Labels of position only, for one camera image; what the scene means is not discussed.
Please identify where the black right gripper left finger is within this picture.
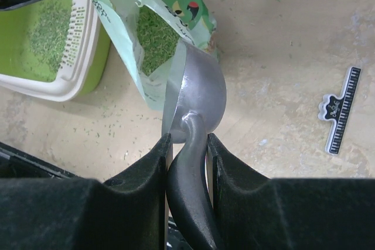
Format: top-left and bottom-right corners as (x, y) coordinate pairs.
(1, 134), (172, 249)

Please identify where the beige green litter box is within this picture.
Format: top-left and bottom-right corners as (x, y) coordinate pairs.
(1, 0), (111, 102)

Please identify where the silver metal scoop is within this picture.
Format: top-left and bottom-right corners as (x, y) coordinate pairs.
(162, 39), (227, 249)

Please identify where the green litter pellets pile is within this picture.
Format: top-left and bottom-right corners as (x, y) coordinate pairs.
(137, 6), (180, 76)

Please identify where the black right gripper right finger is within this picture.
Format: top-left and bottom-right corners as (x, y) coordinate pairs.
(208, 134), (374, 249)

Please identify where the black white bag sealing strip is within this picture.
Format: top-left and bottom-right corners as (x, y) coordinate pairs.
(318, 66), (362, 155)

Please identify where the green cat litter bag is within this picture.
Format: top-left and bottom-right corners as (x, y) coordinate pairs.
(91, 0), (217, 110)

